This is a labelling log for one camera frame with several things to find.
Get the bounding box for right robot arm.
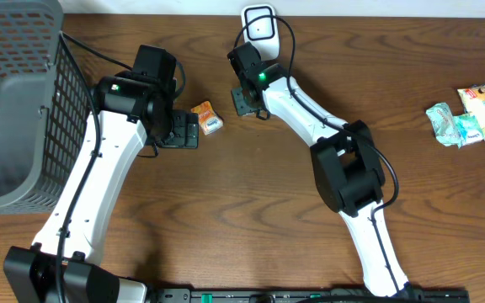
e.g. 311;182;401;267
227;43;408;297

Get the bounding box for black left cable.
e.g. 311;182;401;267
55;31;187;303

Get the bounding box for dark grey plastic basket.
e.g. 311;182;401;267
0;0;89;215

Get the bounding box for small teal tissue pack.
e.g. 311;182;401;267
453;114;483;146

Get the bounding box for black right cable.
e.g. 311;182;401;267
232;14;400;295

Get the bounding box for white barcode scanner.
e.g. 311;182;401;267
241;3;280;61

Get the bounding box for orange snack pack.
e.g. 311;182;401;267
191;101;224;136

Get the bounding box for light green pack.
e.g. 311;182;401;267
425;103;464;148

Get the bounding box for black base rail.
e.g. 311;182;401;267
145;288;471;303

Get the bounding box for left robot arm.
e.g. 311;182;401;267
3;45;199;302

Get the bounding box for black cable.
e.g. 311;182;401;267
55;31;187;303
232;14;400;295

